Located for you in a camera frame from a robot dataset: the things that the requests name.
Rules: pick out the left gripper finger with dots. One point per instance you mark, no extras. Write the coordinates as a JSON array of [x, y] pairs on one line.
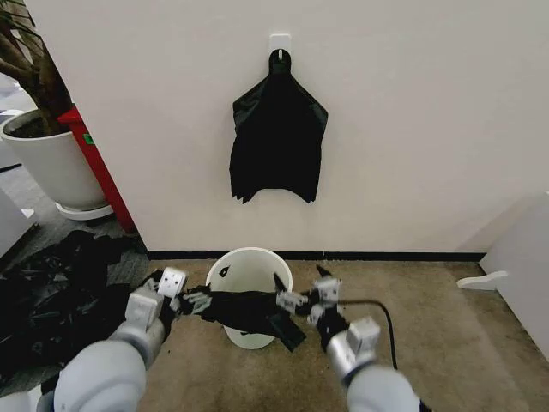
[[193, 308], [198, 295]]

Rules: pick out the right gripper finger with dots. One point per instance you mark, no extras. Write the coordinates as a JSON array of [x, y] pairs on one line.
[[323, 274], [288, 300]]

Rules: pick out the black garbage bag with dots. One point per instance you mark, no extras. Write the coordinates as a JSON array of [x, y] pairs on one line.
[[240, 307]]

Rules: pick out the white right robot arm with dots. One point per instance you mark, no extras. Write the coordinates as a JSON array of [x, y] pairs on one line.
[[373, 382]]

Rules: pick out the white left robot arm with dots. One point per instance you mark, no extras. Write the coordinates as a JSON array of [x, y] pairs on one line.
[[100, 369]]

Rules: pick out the white round trash bin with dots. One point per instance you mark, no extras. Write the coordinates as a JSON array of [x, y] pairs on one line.
[[253, 268]]

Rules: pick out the pile of black garbage bags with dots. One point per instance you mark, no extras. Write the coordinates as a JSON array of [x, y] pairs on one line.
[[56, 292]]

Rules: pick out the hanging black garbage bags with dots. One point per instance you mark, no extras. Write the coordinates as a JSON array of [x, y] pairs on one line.
[[276, 141]]

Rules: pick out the black baseboard strip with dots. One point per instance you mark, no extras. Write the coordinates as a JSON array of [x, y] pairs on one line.
[[386, 256]]

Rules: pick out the white pot saucer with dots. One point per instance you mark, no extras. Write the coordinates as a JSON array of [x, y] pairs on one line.
[[88, 212]]

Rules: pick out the red cabinet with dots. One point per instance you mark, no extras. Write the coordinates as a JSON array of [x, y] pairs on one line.
[[103, 171]]

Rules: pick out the white plant pot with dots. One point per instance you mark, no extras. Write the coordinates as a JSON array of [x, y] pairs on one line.
[[56, 163]]

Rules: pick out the white panel with foot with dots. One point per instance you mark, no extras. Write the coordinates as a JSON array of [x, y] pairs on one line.
[[521, 257]]

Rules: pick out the potted palm plant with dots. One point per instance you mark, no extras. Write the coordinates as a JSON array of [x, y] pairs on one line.
[[32, 64]]

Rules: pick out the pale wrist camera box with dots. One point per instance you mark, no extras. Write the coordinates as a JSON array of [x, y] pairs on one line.
[[327, 290], [173, 281]]

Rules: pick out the white adhesive wall hook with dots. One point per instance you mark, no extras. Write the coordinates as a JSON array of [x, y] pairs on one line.
[[279, 42]]

